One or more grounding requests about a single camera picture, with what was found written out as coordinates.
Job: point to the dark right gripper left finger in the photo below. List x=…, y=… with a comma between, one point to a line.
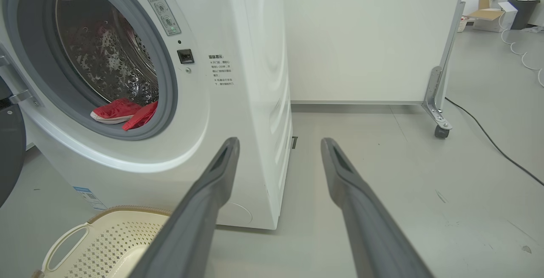
x=191, y=227

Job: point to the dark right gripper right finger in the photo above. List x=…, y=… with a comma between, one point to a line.
x=374, y=235

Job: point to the red and white garment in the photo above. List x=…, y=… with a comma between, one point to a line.
x=117, y=111

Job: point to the cream perforated laundry basket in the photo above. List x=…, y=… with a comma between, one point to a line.
x=106, y=244

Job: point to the white front-load washing machine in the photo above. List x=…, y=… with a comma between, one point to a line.
x=238, y=99

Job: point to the small white basket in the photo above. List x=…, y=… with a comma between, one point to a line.
x=462, y=25

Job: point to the cardboard box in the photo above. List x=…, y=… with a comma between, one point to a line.
x=486, y=16

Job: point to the blue energy label sticker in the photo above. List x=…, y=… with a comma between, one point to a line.
x=91, y=199

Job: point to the metal leg with caster wheel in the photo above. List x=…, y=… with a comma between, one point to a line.
x=437, y=91

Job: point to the white partition board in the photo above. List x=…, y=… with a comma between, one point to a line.
x=365, y=35

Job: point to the black waste bin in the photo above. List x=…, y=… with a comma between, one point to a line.
x=522, y=14

